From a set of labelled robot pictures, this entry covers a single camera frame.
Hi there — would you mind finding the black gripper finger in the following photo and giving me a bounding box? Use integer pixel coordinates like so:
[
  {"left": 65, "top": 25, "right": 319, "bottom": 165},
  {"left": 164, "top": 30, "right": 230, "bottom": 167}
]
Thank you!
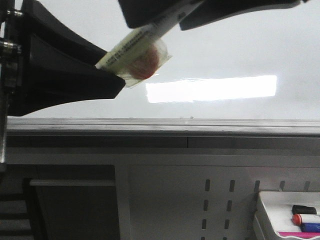
[{"left": 118, "top": 0, "right": 301, "bottom": 31}]

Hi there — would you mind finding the black metal gripper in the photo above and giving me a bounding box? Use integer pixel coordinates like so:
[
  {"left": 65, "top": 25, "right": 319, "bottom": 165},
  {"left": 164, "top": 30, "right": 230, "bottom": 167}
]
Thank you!
[{"left": 0, "top": 0, "right": 125, "bottom": 173}]

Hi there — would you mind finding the white black whiteboard marker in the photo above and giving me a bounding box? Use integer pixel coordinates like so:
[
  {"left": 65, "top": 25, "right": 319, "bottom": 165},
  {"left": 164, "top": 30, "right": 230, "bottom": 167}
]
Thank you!
[{"left": 95, "top": 0, "right": 203, "bottom": 88}]

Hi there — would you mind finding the grey whiteboard tray ledge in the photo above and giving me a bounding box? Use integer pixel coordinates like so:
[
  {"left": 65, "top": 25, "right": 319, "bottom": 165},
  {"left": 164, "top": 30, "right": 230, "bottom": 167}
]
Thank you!
[{"left": 7, "top": 117, "right": 320, "bottom": 150}]

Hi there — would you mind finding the white perforated panel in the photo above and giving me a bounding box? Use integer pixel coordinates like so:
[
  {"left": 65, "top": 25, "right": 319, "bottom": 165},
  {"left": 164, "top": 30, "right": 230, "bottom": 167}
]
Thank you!
[{"left": 128, "top": 165, "right": 320, "bottom": 240}]

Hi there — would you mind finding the white storage tray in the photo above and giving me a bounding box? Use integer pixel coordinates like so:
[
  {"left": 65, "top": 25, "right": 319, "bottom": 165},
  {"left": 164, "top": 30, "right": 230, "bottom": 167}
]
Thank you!
[{"left": 253, "top": 191, "right": 320, "bottom": 240}]

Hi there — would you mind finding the black marker in tray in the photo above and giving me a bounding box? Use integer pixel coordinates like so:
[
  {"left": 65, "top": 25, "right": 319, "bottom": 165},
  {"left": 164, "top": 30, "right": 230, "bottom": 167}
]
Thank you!
[{"left": 291, "top": 204, "right": 318, "bottom": 215}]

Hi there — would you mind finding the red capped marker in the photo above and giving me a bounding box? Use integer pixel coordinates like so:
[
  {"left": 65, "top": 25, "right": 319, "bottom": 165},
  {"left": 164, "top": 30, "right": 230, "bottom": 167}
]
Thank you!
[{"left": 291, "top": 213, "right": 320, "bottom": 226}]

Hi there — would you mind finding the blue marker in tray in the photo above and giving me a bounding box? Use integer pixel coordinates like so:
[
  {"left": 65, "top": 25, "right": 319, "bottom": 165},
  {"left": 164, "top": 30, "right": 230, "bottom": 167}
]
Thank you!
[{"left": 300, "top": 222, "right": 320, "bottom": 233}]

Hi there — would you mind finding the pink item in tray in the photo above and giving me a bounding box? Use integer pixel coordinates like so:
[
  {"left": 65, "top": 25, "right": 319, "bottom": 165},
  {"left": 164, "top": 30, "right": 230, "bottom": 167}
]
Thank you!
[{"left": 278, "top": 231, "right": 320, "bottom": 239}]

